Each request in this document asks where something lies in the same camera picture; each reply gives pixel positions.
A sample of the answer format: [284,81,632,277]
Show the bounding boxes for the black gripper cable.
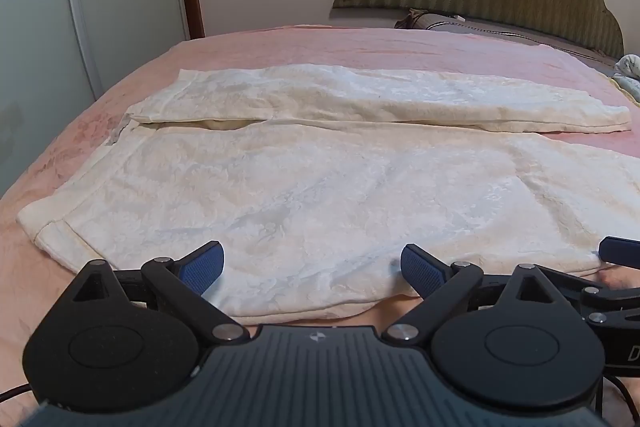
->
[0,383,37,406]
[602,373,640,427]

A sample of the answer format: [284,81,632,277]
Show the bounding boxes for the pink blanket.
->
[0,24,640,427]

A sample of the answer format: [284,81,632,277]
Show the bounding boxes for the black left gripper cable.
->
[0,383,37,406]

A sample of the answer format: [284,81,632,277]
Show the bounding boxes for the white pants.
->
[16,64,640,325]

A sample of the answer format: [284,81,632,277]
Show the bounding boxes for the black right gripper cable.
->
[602,373,640,427]

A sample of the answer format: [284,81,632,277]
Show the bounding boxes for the grey pillow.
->
[395,8,621,68]

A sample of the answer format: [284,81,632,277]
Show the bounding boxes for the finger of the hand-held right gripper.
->
[598,236,640,269]
[537,267,640,325]

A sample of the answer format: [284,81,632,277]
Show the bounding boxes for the pale yellow cloth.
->
[610,76,640,108]

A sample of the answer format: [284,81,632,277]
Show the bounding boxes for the floral cloth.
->
[614,53,640,80]

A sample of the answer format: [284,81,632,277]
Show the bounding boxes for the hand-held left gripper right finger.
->
[384,243,553,347]

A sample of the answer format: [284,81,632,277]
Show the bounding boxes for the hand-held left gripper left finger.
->
[72,241,251,347]

